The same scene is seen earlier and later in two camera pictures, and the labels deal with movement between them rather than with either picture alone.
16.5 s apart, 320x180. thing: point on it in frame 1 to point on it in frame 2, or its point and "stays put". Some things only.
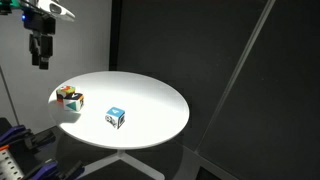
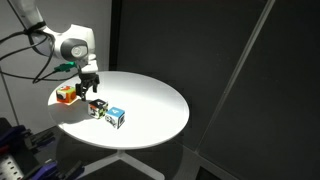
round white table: (118, 110) stays put
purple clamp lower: (49, 170) stays put
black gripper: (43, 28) to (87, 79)
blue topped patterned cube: (115, 116) stays put
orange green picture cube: (64, 91) stays put
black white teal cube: (73, 102) to (97, 108)
